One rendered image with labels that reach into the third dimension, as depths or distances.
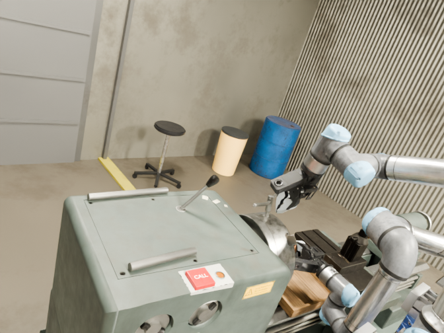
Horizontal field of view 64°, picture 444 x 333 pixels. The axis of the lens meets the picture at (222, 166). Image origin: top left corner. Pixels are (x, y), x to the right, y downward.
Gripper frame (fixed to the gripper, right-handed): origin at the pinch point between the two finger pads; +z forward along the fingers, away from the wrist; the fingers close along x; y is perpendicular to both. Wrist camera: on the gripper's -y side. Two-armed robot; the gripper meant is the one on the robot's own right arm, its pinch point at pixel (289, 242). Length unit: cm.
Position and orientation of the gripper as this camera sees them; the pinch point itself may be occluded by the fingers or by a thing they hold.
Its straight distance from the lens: 161.5
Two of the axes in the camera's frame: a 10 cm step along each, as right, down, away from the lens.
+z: -5.2, -4.8, 7.1
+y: 8.1, 0.0, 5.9
